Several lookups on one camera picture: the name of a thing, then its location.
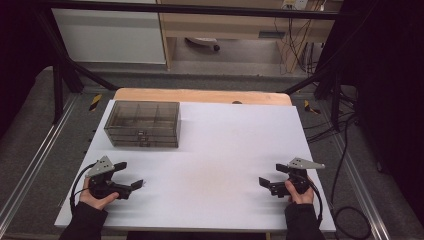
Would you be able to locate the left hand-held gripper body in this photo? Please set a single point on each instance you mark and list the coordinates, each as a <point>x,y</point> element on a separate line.
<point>100,168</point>

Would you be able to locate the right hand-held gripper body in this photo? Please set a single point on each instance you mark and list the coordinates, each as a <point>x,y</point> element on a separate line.
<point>298,180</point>

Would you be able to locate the smoky transparent compartment drawer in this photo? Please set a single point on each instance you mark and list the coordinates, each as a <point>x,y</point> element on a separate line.
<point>146,144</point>

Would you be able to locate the smoky transparent drawer cabinet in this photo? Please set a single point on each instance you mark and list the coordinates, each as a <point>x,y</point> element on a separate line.
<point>143,118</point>

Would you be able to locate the person's right hand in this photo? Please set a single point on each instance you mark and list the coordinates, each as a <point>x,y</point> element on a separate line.
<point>301,197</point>

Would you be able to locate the person's left hand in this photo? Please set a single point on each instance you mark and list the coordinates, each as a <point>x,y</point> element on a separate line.
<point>96,200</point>

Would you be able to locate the white board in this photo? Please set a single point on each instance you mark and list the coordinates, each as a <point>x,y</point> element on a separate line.
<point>216,160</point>

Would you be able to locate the yellow black tape strip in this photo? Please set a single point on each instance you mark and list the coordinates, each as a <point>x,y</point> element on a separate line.
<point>310,108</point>
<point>95,102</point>

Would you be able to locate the black metal stand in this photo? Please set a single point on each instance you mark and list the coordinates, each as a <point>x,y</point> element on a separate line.
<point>335,96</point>
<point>58,86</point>

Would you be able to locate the light wooden table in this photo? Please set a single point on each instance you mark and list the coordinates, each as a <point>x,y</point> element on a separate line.
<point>200,96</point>

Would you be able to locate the white cabinet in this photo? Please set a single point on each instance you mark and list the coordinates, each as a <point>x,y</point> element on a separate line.
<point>110,36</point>

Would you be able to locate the black curtain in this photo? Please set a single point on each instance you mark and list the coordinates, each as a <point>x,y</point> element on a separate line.
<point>20,50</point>
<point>390,83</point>

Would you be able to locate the chair base with caster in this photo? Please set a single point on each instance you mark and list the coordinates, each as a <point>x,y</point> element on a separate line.
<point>203,41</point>

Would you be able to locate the wooden desk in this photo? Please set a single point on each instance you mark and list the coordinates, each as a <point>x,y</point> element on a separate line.
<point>233,26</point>

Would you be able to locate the white power strip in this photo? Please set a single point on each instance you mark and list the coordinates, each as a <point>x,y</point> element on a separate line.
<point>295,4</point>

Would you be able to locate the aluminium rail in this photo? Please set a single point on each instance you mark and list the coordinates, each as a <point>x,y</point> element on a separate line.
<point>360,186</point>
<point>33,160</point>

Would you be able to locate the black frame crossbar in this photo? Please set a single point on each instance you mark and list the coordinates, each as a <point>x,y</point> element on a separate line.
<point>200,9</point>

